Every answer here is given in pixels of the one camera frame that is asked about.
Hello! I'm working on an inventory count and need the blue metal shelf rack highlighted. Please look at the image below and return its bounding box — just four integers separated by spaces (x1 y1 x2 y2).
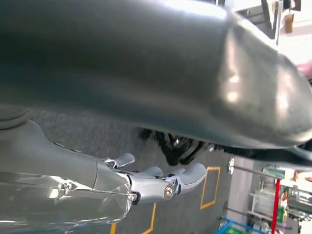
214 216 269 234

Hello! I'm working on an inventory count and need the chrome stanchion post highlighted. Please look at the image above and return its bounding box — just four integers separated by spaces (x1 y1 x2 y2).
222 200 270 224
227 156 284 180

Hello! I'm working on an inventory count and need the green plastic crate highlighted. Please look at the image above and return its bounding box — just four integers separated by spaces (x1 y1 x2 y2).
224 226 246 234

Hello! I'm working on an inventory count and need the red barrier belt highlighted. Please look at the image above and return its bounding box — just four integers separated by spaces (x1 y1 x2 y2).
270 179 281 234

